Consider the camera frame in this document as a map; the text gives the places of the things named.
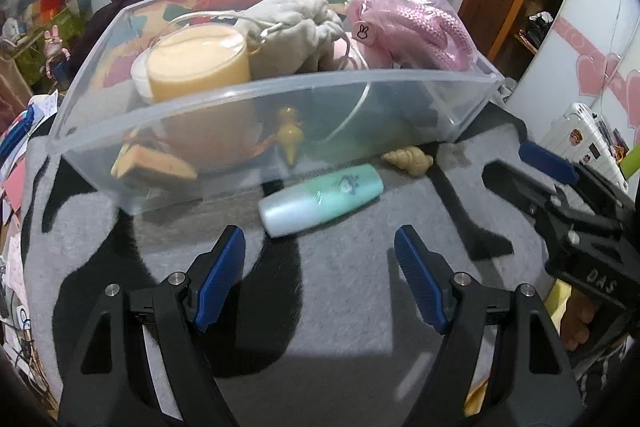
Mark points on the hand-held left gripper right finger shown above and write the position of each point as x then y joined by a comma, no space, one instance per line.
420,279

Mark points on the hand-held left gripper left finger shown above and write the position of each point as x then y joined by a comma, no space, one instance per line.
220,277

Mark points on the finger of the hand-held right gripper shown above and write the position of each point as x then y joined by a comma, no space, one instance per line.
547,162
520,187

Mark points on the mint green bottle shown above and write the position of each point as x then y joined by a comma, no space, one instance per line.
320,202

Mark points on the clear plastic storage box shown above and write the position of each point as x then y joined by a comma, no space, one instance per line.
280,107

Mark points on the pink knitted item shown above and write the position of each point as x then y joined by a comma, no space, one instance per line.
425,27

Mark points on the person's right hand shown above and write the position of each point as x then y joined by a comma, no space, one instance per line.
575,322

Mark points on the white suitcase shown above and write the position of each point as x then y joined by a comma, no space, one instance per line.
580,142

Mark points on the grey printed blanket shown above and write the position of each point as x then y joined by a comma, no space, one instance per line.
340,297

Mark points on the beige conch shell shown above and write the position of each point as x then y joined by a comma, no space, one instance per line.
407,161

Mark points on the yellow sponge block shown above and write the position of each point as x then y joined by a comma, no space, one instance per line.
155,164

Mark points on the white wardrobe door pink hearts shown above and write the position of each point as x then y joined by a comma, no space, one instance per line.
590,32

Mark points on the yellow gourd figurine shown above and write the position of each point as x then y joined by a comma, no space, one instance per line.
290,134

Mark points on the pale yellow cylinder jar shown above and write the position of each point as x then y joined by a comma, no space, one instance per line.
200,67

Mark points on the blue folder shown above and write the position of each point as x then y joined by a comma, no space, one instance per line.
15,134

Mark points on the bunny toy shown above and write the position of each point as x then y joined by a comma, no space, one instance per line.
54,52

